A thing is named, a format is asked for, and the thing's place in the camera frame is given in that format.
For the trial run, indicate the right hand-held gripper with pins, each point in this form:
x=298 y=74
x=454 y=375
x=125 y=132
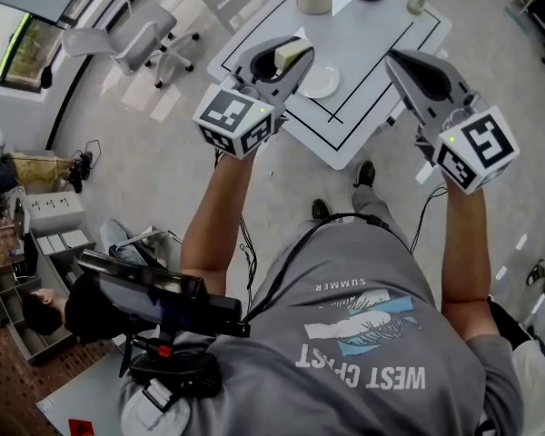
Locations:
x=479 y=148

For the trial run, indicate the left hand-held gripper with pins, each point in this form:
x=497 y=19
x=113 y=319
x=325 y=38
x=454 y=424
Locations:
x=229 y=114

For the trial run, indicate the yellow sponge block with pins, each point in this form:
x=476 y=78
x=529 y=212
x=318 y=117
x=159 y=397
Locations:
x=288 y=55

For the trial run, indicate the white round plate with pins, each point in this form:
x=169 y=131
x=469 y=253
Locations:
x=322 y=82

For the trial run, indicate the person's left forearm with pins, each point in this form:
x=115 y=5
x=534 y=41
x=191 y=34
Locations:
x=218 y=216

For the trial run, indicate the person's right forearm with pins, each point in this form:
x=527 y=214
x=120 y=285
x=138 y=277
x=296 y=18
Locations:
x=465 y=252

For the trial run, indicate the white square table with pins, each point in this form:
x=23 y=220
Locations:
x=372 y=52

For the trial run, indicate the person's right black shoe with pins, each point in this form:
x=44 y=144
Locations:
x=364 y=174

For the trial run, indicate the person's black shoe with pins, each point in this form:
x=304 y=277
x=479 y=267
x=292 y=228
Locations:
x=320 y=209
x=364 y=174

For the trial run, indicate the person's grey trousers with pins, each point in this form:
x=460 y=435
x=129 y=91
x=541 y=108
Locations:
x=372 y=207

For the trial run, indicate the white office chair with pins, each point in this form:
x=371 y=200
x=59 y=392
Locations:
x=136 y=39

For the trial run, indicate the person's left black shoe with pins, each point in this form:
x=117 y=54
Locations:
x=320 y=209

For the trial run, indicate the black sandal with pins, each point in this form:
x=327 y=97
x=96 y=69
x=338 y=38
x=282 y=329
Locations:
x=536 y=273

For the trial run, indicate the black chest-mounted monitor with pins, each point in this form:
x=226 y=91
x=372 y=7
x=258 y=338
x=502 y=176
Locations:
x=150 y=293

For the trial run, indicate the white drawer cabinet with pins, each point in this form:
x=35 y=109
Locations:
x=56 y=209

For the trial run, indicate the person's grey printed t-shirt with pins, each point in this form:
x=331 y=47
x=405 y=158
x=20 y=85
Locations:
x=345 y=357

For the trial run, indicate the white fabric bundle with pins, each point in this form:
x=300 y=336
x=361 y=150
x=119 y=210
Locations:
x=540 y=379

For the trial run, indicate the grey open shelf unit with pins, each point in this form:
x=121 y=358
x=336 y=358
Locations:
x=27 y=316

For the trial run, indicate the grey desk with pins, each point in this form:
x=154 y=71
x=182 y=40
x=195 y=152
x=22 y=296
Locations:
x=91 y=393

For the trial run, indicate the red triangular sign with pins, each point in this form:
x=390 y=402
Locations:
x=81 y=427

